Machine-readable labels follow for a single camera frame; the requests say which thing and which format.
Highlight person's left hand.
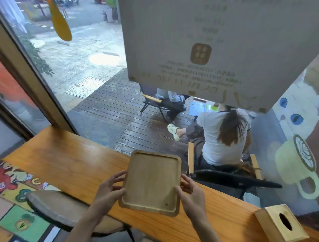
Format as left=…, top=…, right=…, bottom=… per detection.
left=92, top=170, right=128, bottom=218

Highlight cat and cup window painting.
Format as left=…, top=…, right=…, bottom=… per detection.
left=271, top=65, right=319, bottom=200

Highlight blue printed paper sheet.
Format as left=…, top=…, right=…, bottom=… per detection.
left=189, top=101, right=220, bottom=117

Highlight black folding chair wooden armrests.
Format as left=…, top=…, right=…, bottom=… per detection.
left=188, top=142, right=283, bottom=200
left=140, top=84, right=187, bottom=123

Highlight square wooden tray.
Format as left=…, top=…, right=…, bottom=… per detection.
left=118, top=150, right=182, bottom=217

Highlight round stool with grey cushion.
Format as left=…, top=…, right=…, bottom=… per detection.
left=26, top=189, right=135, bottom=242

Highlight person's left forearm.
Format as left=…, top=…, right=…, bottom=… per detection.
left=64, top=211, right=106, bottom=242

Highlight yellow window sticker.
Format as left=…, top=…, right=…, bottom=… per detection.
left=47, top=0, right=73, bottom=42

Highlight person's right forearm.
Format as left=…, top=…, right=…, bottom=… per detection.
left=191, top=216, right=221, bottom=242

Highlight wooden window frame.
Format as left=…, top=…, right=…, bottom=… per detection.
left=0, top=15, right=78, bottom=136

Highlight large beige window poster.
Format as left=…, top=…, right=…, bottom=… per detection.
left=118, top=0, right=319, bottom=114

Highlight person's right hand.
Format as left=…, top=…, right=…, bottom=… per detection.
left=175, top=174, right=208, bottom=223

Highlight green leafy plant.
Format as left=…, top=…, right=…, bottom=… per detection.
left=19, top=34, right=55, bottom=77

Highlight wooden tissue box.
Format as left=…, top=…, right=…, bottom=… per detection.
left=254, top=204, right=310, bottom=242

